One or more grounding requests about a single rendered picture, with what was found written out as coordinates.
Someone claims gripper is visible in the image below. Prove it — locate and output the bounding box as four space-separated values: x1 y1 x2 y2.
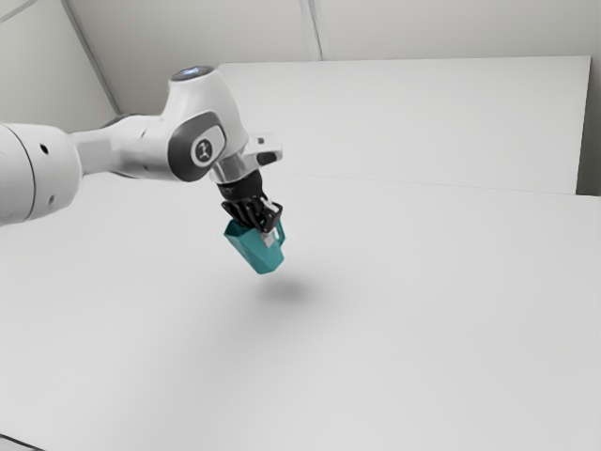
215 170 285 249

